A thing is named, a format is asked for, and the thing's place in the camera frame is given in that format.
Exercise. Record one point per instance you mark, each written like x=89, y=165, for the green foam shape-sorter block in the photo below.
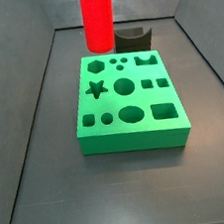
x=127, y=102

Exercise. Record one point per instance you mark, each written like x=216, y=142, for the red cylinder peg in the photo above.
x=98, y=25

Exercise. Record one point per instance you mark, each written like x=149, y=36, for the black curved foam holder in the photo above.
x=132, y=40

